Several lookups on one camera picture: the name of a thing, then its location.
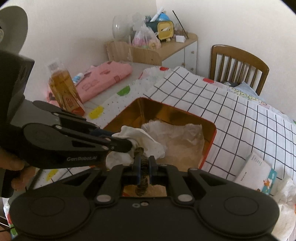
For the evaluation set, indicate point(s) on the white wooden cabinet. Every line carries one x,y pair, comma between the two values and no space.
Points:
171,54

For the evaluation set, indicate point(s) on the white teal book box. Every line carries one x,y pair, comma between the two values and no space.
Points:
257,174

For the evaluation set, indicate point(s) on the checkered white tablecloth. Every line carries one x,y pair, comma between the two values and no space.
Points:
244,125

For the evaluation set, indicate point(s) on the brown wooden chair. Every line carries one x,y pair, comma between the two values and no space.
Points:
237,66

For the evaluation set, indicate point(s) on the amber drink bottle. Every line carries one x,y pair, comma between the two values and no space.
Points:
63,89

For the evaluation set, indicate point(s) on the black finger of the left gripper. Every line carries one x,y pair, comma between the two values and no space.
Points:
116,144

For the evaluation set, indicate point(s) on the clear plastic bag with toys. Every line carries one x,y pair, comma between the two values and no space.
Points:
145,38

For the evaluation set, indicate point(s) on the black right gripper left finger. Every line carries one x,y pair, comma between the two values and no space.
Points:
132,173

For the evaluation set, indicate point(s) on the crumpled paper in box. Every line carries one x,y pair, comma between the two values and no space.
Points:
184,144

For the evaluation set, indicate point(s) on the yellow tissue box clock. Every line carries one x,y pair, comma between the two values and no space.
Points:
165,30

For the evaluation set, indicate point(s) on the red tin box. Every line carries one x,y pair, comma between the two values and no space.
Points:
143,110

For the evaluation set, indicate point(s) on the small white blue tube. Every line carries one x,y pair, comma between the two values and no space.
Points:
78,78

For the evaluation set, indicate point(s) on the cream white cloth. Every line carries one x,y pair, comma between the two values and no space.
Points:
138,138

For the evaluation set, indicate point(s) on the person's left hand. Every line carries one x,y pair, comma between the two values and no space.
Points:
10,162

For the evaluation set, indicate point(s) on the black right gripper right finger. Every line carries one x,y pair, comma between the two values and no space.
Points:
157,173

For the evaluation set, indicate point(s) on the pink folded cloth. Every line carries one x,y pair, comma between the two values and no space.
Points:
100,78

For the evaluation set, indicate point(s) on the glass vase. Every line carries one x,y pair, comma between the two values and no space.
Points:
122,28

